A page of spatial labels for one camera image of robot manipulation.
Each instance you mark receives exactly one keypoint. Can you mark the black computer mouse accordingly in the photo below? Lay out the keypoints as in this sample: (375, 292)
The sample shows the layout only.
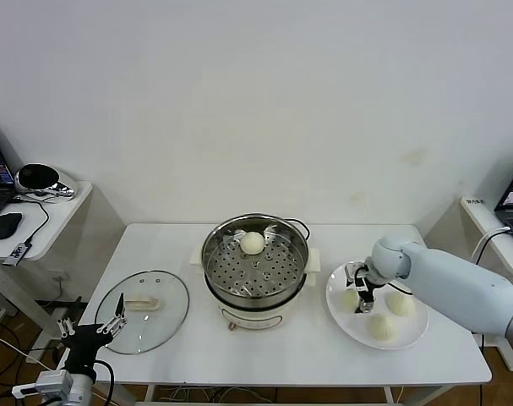
(4, 226)

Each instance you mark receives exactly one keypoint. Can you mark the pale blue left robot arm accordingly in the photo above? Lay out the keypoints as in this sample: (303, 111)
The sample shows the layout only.
(80, 391)

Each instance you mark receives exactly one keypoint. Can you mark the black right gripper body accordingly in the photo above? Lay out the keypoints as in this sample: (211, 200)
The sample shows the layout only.
(368, 275)

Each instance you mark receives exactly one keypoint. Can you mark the white steamed baozi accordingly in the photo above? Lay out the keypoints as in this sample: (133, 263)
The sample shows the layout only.
(402, 304)
(383, 327)
(252, 243)
(348, 302)

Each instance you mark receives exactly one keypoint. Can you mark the white electric cooker pot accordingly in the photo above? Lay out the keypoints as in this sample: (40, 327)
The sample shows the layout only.
(256, 315)

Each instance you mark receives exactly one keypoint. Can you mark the round glass pot lid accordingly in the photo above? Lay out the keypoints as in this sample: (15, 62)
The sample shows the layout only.
(163, 287)

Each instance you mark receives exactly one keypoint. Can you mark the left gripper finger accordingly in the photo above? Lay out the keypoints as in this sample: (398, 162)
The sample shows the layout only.
(67, 328)
(118, 321)

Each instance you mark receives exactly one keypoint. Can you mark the white wall socket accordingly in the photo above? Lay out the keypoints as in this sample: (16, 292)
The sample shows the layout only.
(61, 278)

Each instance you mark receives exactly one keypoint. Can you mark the large white round plate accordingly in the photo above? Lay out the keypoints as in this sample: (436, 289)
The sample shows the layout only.
(345, 325)

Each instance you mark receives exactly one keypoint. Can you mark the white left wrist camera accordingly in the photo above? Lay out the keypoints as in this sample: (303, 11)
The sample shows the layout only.
(49, 382)

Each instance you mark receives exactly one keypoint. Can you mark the perforated steel steamer basket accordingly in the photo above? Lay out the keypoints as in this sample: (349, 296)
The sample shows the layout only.
(256, 275)

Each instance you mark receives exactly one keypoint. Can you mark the white side desk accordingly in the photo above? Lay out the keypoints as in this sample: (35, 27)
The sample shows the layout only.
(66, 220)
(480, 220)

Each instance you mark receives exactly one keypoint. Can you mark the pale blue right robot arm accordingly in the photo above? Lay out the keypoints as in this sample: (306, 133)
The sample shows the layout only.
(450, 279)

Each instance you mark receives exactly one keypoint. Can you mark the small grey USB hub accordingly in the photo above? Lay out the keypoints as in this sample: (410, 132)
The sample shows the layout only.
(17, 254)

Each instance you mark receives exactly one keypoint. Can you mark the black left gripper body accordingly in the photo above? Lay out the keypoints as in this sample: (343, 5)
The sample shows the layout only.
(85, 342)

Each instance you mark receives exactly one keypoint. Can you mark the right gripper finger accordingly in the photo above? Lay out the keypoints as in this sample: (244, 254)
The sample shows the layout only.
(352, 275)
(365, 300)

